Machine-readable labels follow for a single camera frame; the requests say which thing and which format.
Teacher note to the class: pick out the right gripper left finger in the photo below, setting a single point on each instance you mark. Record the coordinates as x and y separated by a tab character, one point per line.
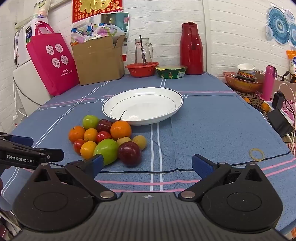
83	174

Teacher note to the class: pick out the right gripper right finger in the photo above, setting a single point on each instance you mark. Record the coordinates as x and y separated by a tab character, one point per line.
212	175

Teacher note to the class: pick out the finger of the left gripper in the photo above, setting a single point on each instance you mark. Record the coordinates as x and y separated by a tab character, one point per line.
26	141
17	155

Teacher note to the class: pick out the small orange front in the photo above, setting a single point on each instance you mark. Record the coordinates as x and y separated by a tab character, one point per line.
87	150

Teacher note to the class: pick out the small orange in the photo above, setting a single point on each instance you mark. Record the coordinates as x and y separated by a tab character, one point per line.
87	150
90	135
265	107

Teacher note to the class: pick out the red yellow small fruit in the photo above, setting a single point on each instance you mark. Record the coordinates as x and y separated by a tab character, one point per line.
77	145

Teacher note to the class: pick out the large green apple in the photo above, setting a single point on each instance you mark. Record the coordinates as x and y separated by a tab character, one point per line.
108	148

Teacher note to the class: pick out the small orange back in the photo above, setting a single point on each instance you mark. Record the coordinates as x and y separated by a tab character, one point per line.
90	135

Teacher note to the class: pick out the bright red small fruit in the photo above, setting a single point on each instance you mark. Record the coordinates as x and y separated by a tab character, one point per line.
102	135

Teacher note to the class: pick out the mandarin with green calyx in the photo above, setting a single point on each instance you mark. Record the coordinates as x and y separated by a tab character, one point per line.
76	133

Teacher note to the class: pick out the yellow longan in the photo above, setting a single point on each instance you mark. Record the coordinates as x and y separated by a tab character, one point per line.
140	141
122	140

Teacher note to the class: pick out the dark red plum front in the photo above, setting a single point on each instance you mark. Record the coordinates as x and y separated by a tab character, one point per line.
130	154

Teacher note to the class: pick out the dark red plum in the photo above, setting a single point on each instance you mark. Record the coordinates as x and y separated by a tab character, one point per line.
130	154
104	125

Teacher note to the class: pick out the dark red plum back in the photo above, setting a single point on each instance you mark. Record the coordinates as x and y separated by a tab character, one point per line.
104	125

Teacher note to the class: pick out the small green apple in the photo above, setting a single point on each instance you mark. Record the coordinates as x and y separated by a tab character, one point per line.
90	121

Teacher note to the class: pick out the orange with long stem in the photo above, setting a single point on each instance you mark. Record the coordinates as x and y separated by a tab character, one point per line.
120	129

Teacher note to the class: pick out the white appliance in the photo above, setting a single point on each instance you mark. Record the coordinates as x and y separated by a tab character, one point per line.
31	90

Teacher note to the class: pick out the yellow rubber band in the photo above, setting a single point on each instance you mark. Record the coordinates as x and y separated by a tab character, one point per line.
256	155

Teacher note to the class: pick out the blue striped tablecloth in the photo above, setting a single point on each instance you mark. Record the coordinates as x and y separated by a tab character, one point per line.
213	121

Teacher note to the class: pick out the white round plate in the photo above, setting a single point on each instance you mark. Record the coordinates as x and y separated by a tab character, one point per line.
143	106

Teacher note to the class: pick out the small orange on side table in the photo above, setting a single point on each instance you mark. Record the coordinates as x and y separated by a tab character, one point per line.
265	107

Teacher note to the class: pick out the pink tote bag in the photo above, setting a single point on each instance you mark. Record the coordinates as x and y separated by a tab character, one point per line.
52	59

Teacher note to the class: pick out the black power adapter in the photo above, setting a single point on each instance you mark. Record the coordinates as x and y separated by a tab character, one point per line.
278	100

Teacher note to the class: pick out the brown cardboard box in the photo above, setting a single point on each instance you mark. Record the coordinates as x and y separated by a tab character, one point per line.
99	60

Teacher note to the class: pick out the green instant noodle bowl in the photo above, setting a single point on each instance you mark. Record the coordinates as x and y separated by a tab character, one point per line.
171	71

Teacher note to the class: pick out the red plastic basket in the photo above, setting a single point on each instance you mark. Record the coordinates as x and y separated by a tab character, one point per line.
141	70

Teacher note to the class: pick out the pink thermos bottle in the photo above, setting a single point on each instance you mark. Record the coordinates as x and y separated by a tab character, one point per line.
271	74

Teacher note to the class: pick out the red thermos jug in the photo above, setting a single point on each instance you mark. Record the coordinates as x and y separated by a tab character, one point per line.
191	49

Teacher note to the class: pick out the black stirrer in pitcher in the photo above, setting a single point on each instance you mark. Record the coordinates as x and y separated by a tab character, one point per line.
142	51

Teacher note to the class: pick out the floral cloth in box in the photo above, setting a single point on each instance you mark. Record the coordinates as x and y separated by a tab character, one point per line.
86	32

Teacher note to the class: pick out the glass pitcher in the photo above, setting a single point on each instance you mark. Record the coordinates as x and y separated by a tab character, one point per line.
147	48

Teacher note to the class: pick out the orange snack bag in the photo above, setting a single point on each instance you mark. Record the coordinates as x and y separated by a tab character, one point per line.
291	55

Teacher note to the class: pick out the blue paper fan decoration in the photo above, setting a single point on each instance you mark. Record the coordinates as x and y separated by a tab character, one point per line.
280	26

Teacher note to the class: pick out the red wall poster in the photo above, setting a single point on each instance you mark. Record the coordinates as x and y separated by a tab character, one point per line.
82	9

